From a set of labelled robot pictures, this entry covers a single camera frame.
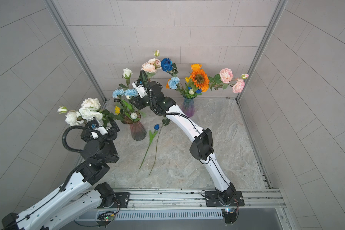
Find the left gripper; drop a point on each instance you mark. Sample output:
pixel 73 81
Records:
pixel 113 130

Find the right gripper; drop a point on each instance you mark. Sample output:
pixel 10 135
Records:
pixel 142 101

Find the white rose bouquet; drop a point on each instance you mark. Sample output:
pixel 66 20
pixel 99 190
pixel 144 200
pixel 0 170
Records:
pixel 89 109

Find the small blue tulip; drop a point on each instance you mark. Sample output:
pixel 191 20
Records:
pixel 152 135

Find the dark red glass vase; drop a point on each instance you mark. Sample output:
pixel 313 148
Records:
pixel 138 131

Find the dark blue rose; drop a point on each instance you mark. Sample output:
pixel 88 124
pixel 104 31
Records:
pixel 165 122

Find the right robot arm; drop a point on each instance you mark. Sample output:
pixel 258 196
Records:
pixel 202 141

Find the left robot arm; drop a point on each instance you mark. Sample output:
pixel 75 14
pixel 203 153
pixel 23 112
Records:
pixel 81 190

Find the light blue carnation right vase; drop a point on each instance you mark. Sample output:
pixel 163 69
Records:
pixel 174 83

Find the dark blue rose right vase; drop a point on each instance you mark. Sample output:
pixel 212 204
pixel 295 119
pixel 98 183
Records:
pixel 169 67

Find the blue purple glass vase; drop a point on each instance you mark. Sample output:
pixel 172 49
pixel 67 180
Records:
pixel 188 107

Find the light blue carnation stem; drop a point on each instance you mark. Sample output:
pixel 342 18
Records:
pixel 122 99

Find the orange carnation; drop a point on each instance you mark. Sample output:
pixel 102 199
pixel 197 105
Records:
pixel 167 85

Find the pink rose spray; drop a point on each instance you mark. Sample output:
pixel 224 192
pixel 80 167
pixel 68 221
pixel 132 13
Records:
pixel 152 66

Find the white rose bud stem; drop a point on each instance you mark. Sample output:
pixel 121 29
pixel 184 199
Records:
pixel 127 73

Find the orange gerbera flower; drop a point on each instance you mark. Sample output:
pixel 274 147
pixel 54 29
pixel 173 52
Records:
pixel 200 80

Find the orange rose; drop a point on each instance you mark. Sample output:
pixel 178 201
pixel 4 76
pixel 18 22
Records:
pixel 196 67

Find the pink roses stem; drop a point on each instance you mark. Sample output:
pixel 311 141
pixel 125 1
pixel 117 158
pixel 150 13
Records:
pixel 225 79

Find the left circuit board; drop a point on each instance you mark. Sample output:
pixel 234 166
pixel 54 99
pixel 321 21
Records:
pixel 106 218

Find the circuit board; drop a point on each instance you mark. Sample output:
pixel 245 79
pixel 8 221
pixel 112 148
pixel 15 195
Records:
pixel 229 215
pixel 106 218

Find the right circuit board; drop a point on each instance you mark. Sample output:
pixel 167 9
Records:
pixel 229 215

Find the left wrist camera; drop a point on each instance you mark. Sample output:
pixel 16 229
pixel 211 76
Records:
pixel 97 129

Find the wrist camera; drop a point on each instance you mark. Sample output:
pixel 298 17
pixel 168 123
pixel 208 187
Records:
pixel 139 86
pixel 97 129

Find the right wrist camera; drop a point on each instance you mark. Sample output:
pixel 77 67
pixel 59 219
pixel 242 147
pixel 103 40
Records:
pixel 139 86

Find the aluminium rail frame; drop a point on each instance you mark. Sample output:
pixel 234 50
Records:
pixel 171 204

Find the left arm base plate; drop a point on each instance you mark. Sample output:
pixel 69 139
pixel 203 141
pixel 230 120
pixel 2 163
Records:
pixel 120 199

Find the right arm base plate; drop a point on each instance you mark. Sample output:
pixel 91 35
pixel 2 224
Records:
pixel 220 199

